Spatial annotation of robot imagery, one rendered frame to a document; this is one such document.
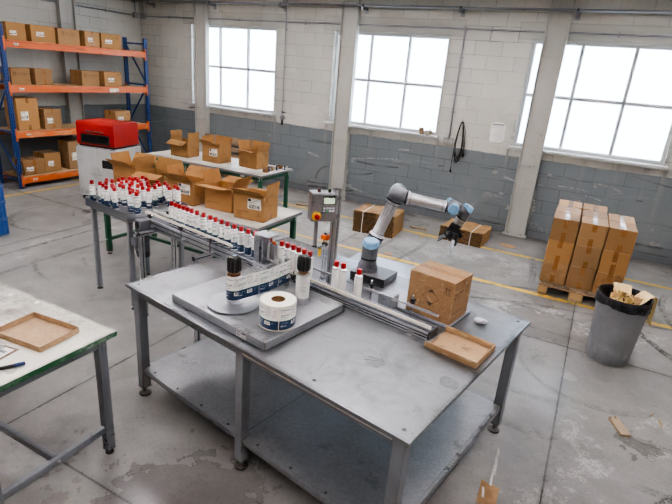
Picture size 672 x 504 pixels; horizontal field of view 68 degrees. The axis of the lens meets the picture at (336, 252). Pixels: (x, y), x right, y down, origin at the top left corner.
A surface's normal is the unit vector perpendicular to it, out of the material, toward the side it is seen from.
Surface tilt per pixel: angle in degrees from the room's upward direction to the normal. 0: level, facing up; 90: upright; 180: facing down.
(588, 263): 92
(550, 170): 90
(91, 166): 90
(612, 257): 89
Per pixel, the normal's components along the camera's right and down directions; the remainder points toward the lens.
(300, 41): -0.47, 0.27
